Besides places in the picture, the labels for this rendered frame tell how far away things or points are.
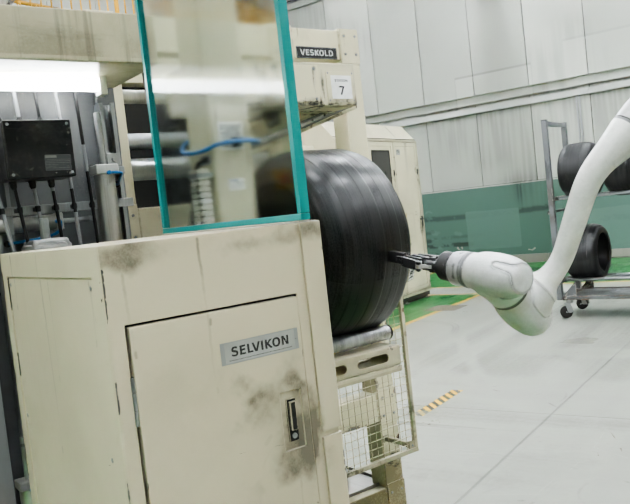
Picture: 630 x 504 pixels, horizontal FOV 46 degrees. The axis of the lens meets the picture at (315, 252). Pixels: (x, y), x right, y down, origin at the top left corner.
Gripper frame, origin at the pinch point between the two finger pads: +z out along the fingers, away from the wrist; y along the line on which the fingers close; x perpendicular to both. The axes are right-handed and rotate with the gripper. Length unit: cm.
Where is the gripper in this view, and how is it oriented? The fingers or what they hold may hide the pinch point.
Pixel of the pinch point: (399, 257)
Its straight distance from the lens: 204.6
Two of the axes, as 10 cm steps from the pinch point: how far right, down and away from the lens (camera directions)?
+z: -6.0, -1.2, 7.9
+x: 0.2, 9.9, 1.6
